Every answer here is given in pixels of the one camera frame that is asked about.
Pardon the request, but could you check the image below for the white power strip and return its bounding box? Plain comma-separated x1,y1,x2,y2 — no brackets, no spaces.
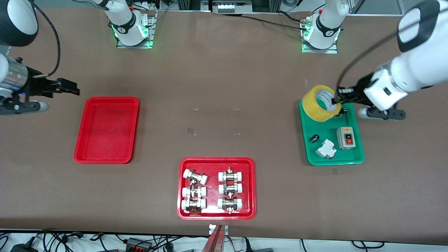
217,1,254,14

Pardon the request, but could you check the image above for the green plastic tray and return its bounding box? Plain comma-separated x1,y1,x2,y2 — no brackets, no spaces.
299,98,365,166

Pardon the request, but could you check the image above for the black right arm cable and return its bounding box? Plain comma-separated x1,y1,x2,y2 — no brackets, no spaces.
30,0,62,78

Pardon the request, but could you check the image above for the white circuit breaker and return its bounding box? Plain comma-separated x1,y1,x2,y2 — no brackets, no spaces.
315,139,337,159

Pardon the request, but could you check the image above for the red plastic tray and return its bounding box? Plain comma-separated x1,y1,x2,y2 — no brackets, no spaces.
177,157,257,221
73,96,140,164

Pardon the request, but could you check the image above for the white-capped metal pipe fitting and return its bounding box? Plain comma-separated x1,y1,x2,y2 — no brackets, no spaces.
183,169,208,185
218,183,243,196
181,198,207,214
217,197,243,215
182,185,207,198
218,167,244,182

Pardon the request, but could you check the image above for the silver metal bracket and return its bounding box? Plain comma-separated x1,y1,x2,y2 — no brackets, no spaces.
209,224,229,236

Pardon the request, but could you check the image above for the black connector box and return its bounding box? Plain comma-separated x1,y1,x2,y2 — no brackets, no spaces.
125,237,154,247

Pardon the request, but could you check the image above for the black cable on table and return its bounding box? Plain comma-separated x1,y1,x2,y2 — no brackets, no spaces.
240,12,308,31

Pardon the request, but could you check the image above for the yellow packing tape roll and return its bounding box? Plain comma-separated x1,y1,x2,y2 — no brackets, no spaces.
302,85,342,123

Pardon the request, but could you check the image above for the red metal bar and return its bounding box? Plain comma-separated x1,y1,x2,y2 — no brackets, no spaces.
201,225,225,252

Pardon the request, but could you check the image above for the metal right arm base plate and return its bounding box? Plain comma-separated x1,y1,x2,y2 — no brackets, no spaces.
117,10,156,49

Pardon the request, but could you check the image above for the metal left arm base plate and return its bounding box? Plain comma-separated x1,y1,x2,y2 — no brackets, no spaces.
302,17,339,54

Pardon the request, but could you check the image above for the black power adapter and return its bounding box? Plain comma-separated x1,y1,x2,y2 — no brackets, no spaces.
10,243,38,252

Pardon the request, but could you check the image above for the grey push-button switch box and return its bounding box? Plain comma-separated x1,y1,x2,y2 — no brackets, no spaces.
336,126,357,151

